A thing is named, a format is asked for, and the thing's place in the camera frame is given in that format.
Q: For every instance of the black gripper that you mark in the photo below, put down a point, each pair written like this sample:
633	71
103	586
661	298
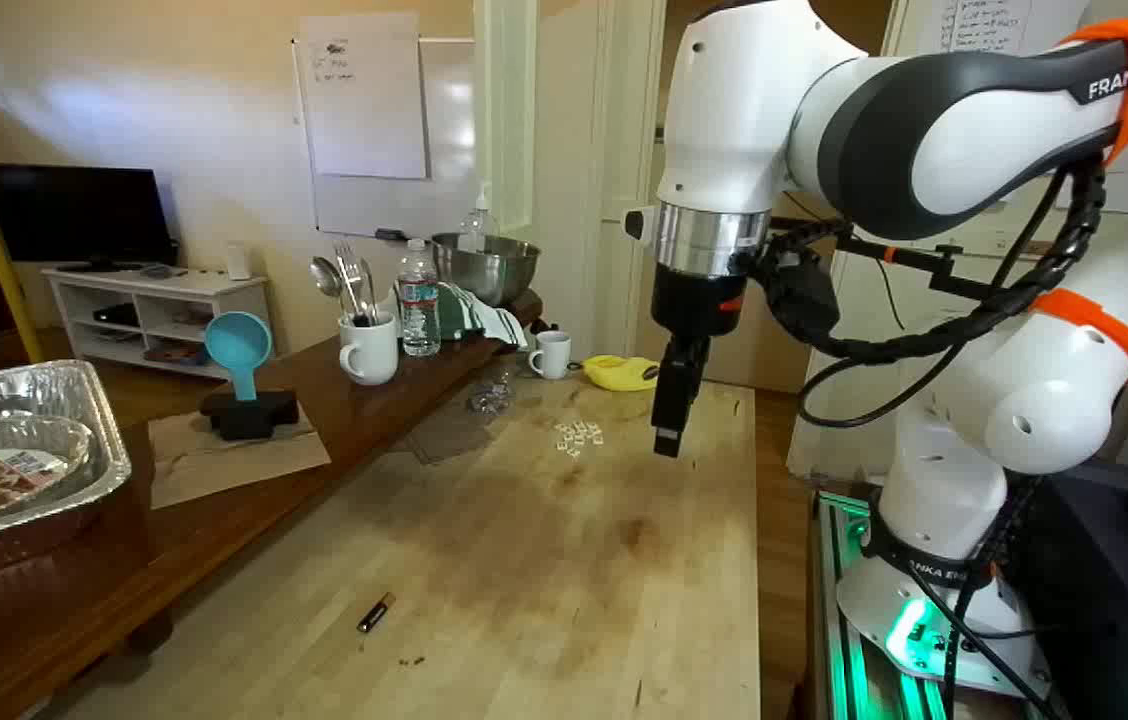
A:
698	305

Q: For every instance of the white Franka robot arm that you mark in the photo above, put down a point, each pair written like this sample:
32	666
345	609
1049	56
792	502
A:
739	105

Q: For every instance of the yellow bowl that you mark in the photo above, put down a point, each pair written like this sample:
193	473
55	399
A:
617	373

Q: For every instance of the green and white cloth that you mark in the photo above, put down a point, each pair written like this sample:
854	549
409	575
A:
485	316

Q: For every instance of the metal mixing bowl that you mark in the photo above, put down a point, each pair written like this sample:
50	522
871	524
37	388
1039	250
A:
489	266

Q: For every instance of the white squeeze bottle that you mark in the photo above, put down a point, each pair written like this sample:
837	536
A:
475	229

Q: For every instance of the clear water bottle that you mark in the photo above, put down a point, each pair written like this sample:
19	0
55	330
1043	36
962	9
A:
418	305

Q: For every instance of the large white mug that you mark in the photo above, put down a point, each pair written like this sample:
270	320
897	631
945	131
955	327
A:
368	353

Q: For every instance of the dark wooden side table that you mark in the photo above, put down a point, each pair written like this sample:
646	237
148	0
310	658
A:
349	412

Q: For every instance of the metal spoons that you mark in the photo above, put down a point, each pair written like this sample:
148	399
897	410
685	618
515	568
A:
345	282

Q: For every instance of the black marker pen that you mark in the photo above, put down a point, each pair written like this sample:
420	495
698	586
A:
373	614

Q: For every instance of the black block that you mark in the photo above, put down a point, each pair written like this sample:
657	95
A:
248	417

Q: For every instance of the black equipment box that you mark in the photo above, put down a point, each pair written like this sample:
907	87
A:
1098	614

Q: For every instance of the brown cardboard sheet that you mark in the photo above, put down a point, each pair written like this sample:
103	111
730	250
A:
209	465

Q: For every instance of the whiteboard with handwriting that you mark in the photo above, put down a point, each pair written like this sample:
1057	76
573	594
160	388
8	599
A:
978	27

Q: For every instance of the white shelf unit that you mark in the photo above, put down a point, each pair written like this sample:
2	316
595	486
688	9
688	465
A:
159	284

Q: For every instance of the aluminium foil tray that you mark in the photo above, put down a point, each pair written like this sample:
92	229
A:
84	425

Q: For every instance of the black flat screen television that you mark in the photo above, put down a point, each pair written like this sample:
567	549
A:
77	213

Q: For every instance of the yellow stick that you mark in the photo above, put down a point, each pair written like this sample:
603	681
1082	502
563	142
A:
6	274

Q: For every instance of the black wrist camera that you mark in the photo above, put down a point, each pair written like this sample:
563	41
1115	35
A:
799	284

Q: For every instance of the white door frame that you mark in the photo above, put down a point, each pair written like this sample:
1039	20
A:
588	133

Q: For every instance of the black mount rod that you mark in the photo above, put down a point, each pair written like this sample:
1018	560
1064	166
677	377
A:
939	266

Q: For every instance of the green lit aluminium rail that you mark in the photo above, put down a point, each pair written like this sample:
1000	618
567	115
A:
847	643

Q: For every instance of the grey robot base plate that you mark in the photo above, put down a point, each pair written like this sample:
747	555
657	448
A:
897	621

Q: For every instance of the white wall whiteboard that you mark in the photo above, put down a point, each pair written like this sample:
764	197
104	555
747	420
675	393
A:
451	133

